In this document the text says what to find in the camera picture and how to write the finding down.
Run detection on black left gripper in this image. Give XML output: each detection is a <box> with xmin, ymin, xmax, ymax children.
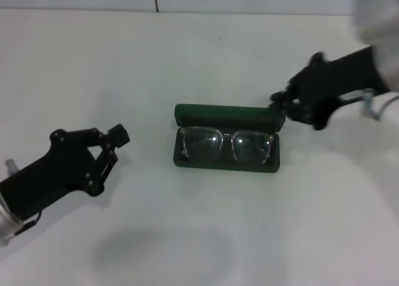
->
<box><xmin>0</xmin><ymin>123</ymin><xmax>131</xmax><ymax>221</ymax></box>

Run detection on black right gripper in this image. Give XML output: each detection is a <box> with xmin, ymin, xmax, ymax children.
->
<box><xmin>269</xmin><ymin>45</ymin><xmax>391</xmax><ymax>131</ymax></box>

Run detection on clear transparent glasses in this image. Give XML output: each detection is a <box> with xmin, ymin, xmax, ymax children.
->
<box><xmin>180</xmin><ymin>126</ymin><xmax>277</xmax><ymax>166</ymax></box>

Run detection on green glasses case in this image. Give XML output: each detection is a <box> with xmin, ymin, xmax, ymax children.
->
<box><xmin>173</xmin><ymin>103</ymin><xmax>287</xmax><ymax>174</ymax></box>

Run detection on silver right wrist connector stub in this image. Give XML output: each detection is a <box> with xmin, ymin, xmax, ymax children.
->
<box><xmin>360</xmin><ymin>88</ymin><xmax>382</xmax><ymax>121</ymax></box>

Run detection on silver wrist connector stub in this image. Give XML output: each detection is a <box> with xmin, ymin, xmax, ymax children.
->
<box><xmin>4</xmin><ymin>158</ymin><xmax>19</xmax><ymax>176</ymax></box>
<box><xmin>360</xmin><ymin>88</ymin><xmax>382</xmax><ymax>121</ymax></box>

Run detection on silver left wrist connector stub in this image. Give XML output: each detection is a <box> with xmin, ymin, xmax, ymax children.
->
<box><xmin>4</xmin><ymin>158</ymin><xmax>19</xmax><ymax>176</ymax></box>

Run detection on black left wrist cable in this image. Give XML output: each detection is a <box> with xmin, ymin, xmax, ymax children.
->
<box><xmin>17</xmin><ymin>211</ymin><xmax>44</xmax><ymax>234</ymax></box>

